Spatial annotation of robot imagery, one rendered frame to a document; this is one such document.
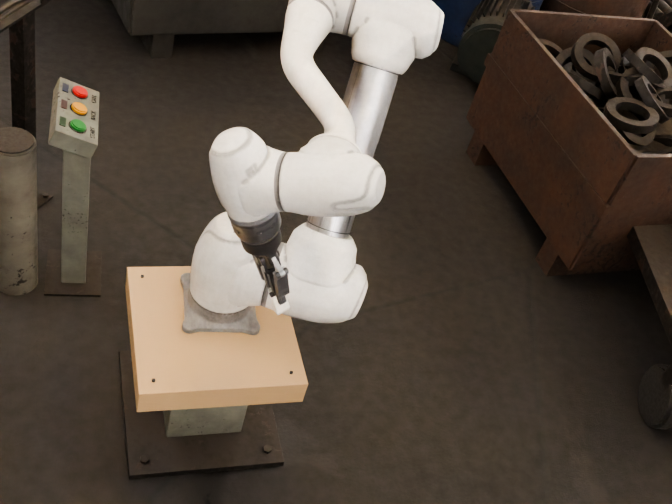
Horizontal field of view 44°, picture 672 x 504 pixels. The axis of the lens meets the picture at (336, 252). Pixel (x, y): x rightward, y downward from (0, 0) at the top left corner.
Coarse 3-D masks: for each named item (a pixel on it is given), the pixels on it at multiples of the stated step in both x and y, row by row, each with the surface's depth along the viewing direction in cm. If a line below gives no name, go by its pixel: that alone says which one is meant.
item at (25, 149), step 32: (0, 128) 214; (0, 160) 209; (32, 160) 214; (0, 192) 216; (32, 192) 221; (0, 224) 224; (32, 224) 228; (0, 256) 232; (32, 256) 236; (0, 288) 241; (32, 288) 244
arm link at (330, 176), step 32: (288, 32) 165; (320, 32) 167; (288, 64) 159; (320, 96) 151; (352, 128) 146; (288, 160) 137; (320, 160) 136; (352, 160) 135; (288, 192) 136; (320, 192) 135; (352, 192) 134
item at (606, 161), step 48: (528, 48) 307; (576, 48) 312; (624, 48) 349; (480, 96) 339; (528, 96) 308; (576, 96) 283; (624, 96) 302; (480, 144) 343; (528, 144) 310; (576, 144) 284; (624, 144) 262; (528, 192) 311; (576, 192) 285; (624, 192) 269; (576, 240) 286; (624, 240) 288
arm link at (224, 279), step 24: (216, 216) 186; (216, 240) 180; (240, 240) 180; (192, 264) 189; (216, 264) 181; (240, 264) 181; (192, 288) 191; (216, 288) 185; (240, 288) 184; (264, 288) 184; (216, 312) 191
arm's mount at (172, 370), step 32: (128, 288) 199; (160, 288) 200; (128, 320) 199; (160, 320) 193; (288, 320) 202; (160, 352) 187; (192, 352) 189; (224, 352) 191; (256, 352) 193; (288, 352) 195; (160, 384) 181; (192, 384) 183; (224, 384) 184; (256, 384) 186; (288, 384) 188
